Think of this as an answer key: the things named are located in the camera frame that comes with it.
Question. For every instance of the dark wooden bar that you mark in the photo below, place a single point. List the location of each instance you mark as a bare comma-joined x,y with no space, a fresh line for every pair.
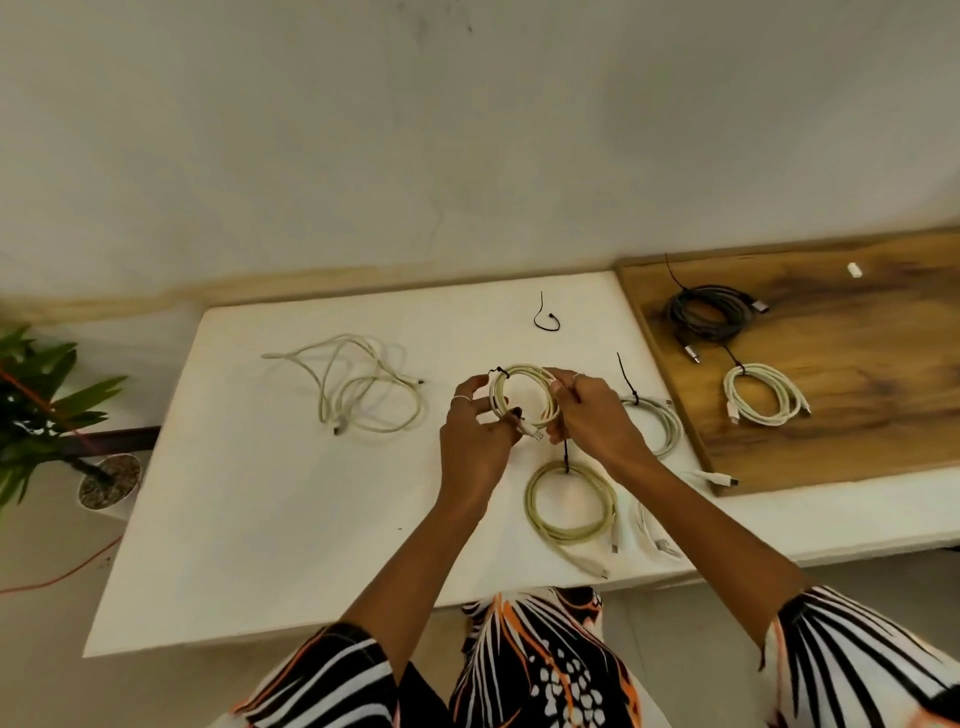
120,441

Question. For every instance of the person's right thumb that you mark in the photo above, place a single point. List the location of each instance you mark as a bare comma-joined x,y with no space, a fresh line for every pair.
557,426

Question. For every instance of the person's right hand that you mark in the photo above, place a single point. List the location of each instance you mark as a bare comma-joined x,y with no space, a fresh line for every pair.
596,424

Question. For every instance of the straight black zip tie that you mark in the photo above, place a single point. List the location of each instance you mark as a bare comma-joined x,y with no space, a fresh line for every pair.
566,454
627,379
672,271
733,357

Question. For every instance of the black orange white patterned dress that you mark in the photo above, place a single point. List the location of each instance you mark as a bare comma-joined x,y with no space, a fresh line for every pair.
540,675

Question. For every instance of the looped black zip tie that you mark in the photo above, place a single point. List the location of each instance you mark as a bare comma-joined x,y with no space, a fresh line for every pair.
543,324

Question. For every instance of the person's left thumb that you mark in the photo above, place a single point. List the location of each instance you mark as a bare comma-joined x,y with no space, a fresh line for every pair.
502,427

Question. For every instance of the person's right forearm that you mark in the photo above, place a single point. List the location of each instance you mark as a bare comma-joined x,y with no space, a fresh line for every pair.
712,547

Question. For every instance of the green leafy plant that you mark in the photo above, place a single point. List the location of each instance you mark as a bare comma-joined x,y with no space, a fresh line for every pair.
37,397

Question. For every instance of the white plant pot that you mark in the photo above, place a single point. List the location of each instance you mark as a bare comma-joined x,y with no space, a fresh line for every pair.
112,484

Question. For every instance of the wooden board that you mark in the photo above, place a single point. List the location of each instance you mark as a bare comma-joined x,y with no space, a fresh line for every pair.
862,360

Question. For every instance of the person's left hand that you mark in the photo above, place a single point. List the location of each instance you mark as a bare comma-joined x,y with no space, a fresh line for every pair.
471,450

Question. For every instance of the person's left forearm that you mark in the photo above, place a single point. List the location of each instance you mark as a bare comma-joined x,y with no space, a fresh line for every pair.
420,570

